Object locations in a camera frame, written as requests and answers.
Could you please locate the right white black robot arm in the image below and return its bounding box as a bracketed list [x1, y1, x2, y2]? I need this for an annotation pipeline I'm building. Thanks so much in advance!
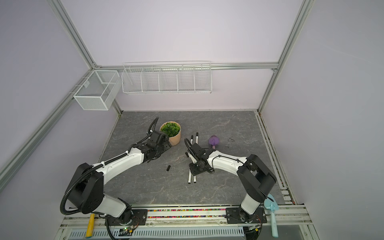
[186, 141, 277, 225]

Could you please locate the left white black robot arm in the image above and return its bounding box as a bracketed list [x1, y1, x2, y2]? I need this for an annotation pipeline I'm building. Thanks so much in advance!
[60, 131, 171, 225]

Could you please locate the potted green plant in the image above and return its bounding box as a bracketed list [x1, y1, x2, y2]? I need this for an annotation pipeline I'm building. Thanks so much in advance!
[160, 121, 181, 146]

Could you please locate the white mesh box basket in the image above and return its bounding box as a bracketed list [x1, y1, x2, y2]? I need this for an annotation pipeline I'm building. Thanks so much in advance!
[74, 70, 122, 111]

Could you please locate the teal garden trowel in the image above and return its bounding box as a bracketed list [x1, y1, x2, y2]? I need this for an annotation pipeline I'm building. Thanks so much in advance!
[264, 194, 279, 238]

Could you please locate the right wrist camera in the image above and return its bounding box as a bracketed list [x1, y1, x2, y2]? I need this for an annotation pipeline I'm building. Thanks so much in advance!
[185, 152, 197, 164]

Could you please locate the white wire shelf basket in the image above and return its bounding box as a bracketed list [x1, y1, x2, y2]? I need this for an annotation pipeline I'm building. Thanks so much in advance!
[122, 61, 213, 94]

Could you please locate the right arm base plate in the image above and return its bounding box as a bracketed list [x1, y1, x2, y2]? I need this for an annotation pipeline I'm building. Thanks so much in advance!
[225, 207, 267, 224]

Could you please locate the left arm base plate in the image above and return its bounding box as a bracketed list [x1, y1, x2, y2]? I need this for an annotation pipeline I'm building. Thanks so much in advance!
[106, 209, 148, 227]

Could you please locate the white perforated cable tray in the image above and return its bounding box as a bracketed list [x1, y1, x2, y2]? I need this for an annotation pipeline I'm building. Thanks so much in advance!
[67, 226, 246, 240]

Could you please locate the yellow handled blue tool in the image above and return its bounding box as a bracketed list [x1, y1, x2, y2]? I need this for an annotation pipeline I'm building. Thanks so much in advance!
[85, 214, 95, 239]

